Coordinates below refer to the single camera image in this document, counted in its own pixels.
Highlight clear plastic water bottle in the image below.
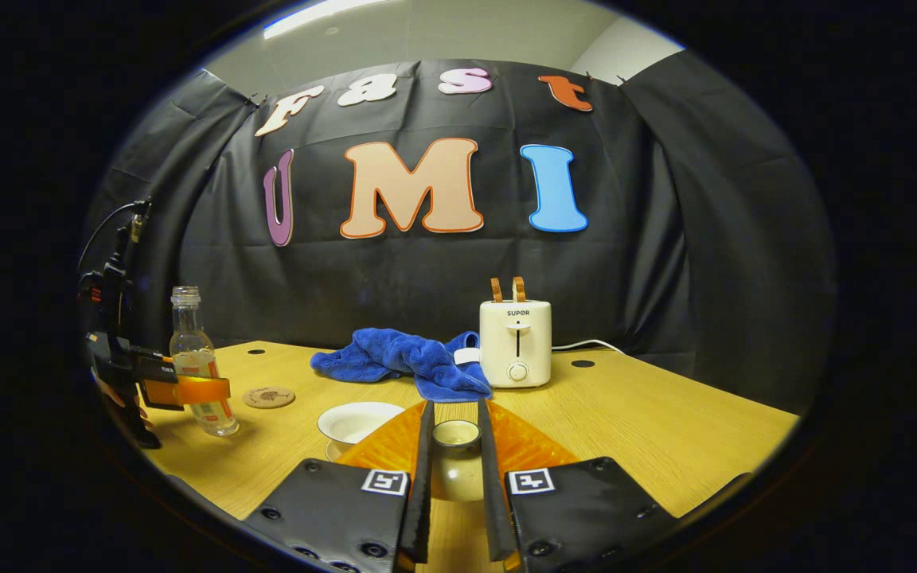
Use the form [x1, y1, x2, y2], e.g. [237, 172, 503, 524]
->
[169, 286, 240, 437]

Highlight round cork coaster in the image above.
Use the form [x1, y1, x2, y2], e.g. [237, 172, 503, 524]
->
[242, 386, 296, 410]

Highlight blue towel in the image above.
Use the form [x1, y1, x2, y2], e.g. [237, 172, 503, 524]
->
[310, 328, 494, 402]

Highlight white toaster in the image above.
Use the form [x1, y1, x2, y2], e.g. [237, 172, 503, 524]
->
[479, 299, 552, 389]

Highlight black backdrop cloth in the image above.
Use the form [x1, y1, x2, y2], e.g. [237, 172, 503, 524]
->
[88, 48, 837, 415]

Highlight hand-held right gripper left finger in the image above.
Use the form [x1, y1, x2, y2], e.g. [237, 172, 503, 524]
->
[244, 400, 435, 573]

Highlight white ceramic teacup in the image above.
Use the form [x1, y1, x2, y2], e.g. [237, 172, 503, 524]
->
[317, 401, 407, 454]

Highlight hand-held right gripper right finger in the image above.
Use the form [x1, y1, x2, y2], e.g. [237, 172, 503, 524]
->
[477, 398, 678, 573]

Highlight white power cable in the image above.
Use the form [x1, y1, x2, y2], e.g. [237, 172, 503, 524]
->
[551, 339, 625, 355]

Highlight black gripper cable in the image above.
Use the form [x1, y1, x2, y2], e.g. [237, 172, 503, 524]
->
[76, 201, 149, 271]

